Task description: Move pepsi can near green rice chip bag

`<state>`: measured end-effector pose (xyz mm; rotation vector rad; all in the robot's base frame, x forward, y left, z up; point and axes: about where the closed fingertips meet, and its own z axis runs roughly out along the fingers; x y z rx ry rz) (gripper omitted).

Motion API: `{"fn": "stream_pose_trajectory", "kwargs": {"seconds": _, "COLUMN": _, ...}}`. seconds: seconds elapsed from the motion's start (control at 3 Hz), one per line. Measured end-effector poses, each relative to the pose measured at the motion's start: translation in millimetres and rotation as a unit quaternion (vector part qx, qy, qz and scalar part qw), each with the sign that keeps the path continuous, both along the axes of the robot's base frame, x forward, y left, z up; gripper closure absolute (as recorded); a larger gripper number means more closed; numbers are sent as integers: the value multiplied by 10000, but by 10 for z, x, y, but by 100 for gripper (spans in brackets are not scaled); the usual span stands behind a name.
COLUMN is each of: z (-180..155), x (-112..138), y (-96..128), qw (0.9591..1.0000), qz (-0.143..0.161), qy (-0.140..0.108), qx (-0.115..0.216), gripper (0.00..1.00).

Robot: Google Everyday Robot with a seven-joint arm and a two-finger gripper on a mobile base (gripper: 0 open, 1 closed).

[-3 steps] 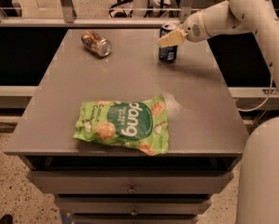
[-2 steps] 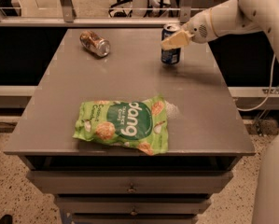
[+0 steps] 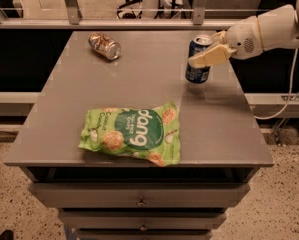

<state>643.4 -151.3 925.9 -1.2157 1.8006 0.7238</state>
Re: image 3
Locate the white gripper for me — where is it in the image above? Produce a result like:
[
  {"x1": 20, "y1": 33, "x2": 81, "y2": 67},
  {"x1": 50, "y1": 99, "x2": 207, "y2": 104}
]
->
[{"x1": 188, "y1": 16, "x2": 263, "y2": 69}]

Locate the blue pepsi can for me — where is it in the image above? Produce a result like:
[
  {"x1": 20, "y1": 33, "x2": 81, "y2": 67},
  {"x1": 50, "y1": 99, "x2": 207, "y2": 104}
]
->
[{"x1": 185, "y1": 34, "x2": 213, "y2": 84}]

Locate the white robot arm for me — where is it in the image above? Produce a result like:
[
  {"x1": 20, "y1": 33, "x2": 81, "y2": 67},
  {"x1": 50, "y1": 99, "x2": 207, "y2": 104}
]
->
[{"x1": 188, "y1": 0, "x2": 299, "y2": 68}]

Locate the green rice chip bag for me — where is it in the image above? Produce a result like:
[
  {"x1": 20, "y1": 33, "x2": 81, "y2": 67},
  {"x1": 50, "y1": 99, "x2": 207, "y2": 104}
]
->
[{"x1": 78, "y1": 101, "x2": 180, "y2": 167}]

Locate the brown soda can lying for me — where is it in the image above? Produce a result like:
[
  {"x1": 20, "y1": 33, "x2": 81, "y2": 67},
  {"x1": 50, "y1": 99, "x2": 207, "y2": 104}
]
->
[{"x1": 88, "y1": 32, "x2": 121, "y2": 61}]

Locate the black office chair base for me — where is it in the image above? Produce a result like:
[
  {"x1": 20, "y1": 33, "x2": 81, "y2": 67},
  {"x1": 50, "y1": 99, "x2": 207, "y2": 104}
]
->
[{"x1": 116, "y1": 0, "x2": 184, "y2": 19}]

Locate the grey drawer cabinet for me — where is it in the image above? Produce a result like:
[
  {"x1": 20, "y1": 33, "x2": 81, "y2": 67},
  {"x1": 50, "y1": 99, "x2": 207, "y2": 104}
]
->
[{"x1": 6, "y1": 31, "x2": 273, "y2": 240}]

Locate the top drawer with knob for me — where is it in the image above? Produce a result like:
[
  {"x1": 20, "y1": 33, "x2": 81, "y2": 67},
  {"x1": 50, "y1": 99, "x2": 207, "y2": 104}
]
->
[{"x1": 29, "y1": 183, "x2": 250, "y2": 208}]

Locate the drawer with knob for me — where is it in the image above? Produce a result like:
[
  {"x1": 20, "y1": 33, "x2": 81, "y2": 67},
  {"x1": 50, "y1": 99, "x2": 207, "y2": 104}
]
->
[
  {"x1": 29, "y1": 183, "x2": 250, "y2": 208},
  {"x1": 60, "y1": 210, "x2": 226, "y2": 230}
]

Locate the middle drawer with knob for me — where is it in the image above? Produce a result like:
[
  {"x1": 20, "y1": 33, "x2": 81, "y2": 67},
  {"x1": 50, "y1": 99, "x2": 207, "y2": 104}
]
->
[{"x1": 60, "y1": 210, "x2": 226, "y2": 230}]

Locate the bottom drawer front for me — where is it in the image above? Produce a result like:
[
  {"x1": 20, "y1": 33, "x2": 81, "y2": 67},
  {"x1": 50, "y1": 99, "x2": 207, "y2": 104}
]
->
[{"x1": 78, "y1": 230, "x2": 211, "y2": 240}]

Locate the black shoe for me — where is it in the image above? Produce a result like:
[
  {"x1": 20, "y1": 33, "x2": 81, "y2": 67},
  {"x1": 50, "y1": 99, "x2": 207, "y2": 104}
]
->
[{"x1": 0, "y1": 230, "x2": 14, "y2": 240}]

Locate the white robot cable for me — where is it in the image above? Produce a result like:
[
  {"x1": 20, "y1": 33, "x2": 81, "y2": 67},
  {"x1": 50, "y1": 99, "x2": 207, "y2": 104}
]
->
[{"x1": 254, "y1": 47, "x2": 299, "y2": 121}]

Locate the metal railing frame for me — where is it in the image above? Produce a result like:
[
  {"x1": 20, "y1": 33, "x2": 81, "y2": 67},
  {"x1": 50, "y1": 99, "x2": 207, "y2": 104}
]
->
[{"x1": 0, "y1": 0, "x2": 261, "y2": 30}]

